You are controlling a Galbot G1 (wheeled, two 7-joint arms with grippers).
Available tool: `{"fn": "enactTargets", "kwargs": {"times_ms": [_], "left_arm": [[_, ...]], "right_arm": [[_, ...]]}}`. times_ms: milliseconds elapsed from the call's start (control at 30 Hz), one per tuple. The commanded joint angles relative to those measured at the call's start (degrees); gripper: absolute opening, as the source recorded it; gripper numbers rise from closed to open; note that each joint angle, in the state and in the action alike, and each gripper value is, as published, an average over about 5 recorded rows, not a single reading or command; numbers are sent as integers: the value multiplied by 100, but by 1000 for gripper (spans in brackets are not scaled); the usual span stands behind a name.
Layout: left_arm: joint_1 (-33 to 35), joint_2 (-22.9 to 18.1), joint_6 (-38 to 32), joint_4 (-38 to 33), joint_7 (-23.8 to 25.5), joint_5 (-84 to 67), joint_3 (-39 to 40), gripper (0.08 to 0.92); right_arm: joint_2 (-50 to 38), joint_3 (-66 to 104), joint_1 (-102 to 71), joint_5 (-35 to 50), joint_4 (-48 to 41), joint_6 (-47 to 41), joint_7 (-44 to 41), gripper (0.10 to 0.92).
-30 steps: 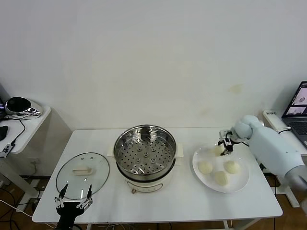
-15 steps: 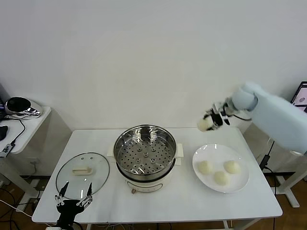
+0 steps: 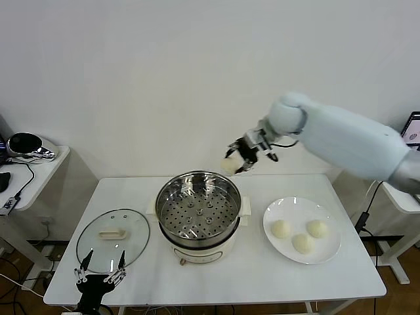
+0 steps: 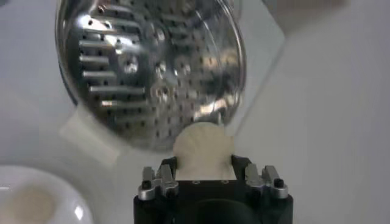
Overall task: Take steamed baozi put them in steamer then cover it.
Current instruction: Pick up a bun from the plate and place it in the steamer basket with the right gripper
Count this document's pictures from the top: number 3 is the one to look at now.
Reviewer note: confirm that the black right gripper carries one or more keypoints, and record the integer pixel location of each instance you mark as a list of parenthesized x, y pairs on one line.
[(246, 151)]

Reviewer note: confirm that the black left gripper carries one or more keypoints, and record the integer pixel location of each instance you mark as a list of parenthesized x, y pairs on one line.
[(95, 285)]

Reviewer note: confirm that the round glass pot lid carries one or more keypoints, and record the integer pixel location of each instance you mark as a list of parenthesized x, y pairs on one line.
[(98, 252)]

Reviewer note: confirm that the white steamed baozi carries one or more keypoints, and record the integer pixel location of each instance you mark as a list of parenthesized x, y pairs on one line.
[(303, 243), (317, 228), (229, 165), (280, 229)]

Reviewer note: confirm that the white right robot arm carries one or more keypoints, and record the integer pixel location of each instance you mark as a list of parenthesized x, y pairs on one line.
[(344, 141)]

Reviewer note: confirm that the perforated steel steamer basket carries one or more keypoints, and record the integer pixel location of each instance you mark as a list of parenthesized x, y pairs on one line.
[(223, 237)]

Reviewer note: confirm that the cream electric cooking pot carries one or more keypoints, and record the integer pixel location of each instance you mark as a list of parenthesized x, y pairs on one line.
[(200, 256)]

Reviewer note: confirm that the small grey usb hub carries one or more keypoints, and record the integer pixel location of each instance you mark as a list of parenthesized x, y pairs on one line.
[(9, 205)]

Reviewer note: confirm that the round white plate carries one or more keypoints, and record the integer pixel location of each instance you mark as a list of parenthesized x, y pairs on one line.
[(321, 252)]

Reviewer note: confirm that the black computer mouse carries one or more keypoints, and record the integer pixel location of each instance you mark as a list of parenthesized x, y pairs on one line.
[(4, 182)]

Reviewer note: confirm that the dark laptop edge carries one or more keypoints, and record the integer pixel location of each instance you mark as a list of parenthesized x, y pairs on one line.
[(2, 151)]

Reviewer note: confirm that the white side desk with label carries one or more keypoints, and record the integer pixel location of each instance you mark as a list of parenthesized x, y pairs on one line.
[(400, 204)]

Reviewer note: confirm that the open grey laptop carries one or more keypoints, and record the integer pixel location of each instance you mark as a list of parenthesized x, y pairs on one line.
[(413, 128)]

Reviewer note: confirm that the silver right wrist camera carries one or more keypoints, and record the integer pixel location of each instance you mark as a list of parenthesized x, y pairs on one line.
[(265, 149)]

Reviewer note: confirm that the white wall socket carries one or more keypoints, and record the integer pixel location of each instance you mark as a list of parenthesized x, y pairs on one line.
[(46, 223)]

